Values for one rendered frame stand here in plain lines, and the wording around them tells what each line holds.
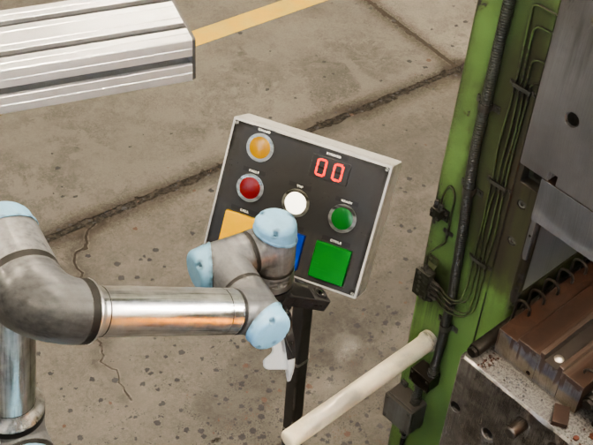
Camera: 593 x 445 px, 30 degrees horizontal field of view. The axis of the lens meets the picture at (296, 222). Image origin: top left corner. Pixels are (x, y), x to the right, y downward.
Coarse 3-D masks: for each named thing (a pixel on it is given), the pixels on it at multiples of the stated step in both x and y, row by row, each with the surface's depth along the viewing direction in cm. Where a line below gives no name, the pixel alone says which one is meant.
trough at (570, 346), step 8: (592, 320) 215; (584, 328) 214; (592, 328) 214; (568, 336) 211; (576, 336) 212; (584, 336) 213; (592, 336) 213; (560, 344) 210; (568, 344) 211; (576, 344) 211; (584, 344) 211; (552, 352) 209; (560, 352) 209; (568, 352) 209; (576, 352) 208; (544, 360) 208; (552, 360) 208
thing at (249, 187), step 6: (246, 180) 222; (252, 180) 222; (240, 186) 223; (246, 186) 222; (252, 186) 222; (258, 186) 222; (246, 192) 223; (252, 192) 222; (258, 192) 222; (252, 198) 223
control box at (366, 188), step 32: (256, 128) 220; (288, 128) 223; (224, 160) 224; (256, 160) 221; (288, 160) 219; (320, 160) 217; (352, 160) 215; (384, 160) 216; (224, 192) 225; (288, 192) 220; (320, 192) 218; (352, 192) 216; (384, 192) 214; (320, 224) 219; (352, 224) 217; (384, 224) 223; (352, 256) 218; (352, 288) 220
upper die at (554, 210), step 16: (544, 192) 188; (560, 192) 185; (544, 208) 190; (560, 208) 187; (576, 208) 184; (544, 224) 192; (560, 224) 189; (576, 224) 186; (592, 224) 183; (576, 240) 187; (592, 240) 185; (592, 256) 186
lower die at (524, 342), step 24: (576, 288) 223; (552, 312) 218; (576, 312) 217; (504, 336) 214; (528, 336) 211; (552, 336) 212; (528, 360) 211; (576, 360) 207; (552, 384) 209; (576, 384) 204; (576, 408) 207
